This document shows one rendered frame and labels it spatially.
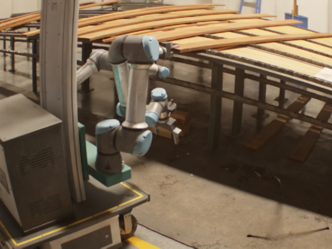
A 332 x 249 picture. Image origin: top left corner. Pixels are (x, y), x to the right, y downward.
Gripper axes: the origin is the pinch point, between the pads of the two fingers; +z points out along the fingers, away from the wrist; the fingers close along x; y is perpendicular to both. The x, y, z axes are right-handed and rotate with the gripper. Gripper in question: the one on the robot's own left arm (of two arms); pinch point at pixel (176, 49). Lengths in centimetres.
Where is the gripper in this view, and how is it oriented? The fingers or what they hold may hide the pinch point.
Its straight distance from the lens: 290.2
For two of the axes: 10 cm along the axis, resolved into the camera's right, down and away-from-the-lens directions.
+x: 0.2, -9.2, -3.9
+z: 7.1, -2.6, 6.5
